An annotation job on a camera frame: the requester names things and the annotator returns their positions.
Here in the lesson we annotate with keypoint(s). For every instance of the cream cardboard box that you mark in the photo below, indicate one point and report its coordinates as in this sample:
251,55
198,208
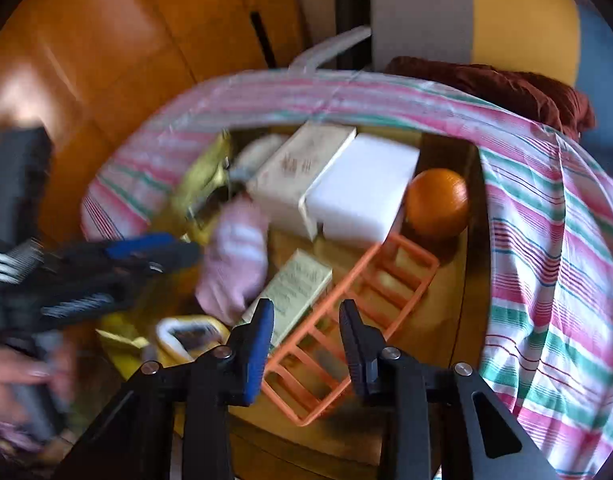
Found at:
296,170

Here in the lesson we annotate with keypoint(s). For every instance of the yellow green foil packet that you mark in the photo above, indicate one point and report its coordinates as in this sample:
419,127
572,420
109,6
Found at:
204,175

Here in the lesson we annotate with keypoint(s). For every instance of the black panel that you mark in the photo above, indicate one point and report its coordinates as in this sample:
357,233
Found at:
351,5

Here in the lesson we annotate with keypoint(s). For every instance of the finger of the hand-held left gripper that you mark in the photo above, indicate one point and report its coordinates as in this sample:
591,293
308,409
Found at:
146,250
81,305

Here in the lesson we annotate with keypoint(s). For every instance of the dark red cloth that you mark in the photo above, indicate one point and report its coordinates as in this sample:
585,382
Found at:
486,80

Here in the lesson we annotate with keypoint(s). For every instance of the person's left hand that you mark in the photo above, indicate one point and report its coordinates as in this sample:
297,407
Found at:
11,372

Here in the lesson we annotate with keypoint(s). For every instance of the wooden cabinet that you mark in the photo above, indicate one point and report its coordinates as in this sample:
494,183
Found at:
111,60

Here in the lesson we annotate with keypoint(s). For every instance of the orange plastic rack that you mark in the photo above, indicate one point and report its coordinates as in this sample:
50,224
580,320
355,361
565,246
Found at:
416,247

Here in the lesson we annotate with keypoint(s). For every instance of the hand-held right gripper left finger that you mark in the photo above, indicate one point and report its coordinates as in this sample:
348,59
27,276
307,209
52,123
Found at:
261,355

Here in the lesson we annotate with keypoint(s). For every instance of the orange fruit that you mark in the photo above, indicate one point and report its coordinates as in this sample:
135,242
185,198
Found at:
436,202

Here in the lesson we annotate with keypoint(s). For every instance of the white foam block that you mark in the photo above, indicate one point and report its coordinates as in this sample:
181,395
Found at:
361,180

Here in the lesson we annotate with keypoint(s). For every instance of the grey yellow blue chair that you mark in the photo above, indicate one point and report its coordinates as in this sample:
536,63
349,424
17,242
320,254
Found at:
526,25

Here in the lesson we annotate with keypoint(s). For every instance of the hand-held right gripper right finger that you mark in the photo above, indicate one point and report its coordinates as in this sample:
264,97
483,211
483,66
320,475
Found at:
356,350

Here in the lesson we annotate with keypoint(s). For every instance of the pink green striped tablecloth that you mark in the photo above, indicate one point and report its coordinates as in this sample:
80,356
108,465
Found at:
536,260

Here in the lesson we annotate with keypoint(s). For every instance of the long cream green-print box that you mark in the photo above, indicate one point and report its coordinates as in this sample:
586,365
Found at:
291,290

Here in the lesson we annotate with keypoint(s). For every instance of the pink striped sock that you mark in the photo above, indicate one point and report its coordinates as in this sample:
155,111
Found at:
234,260

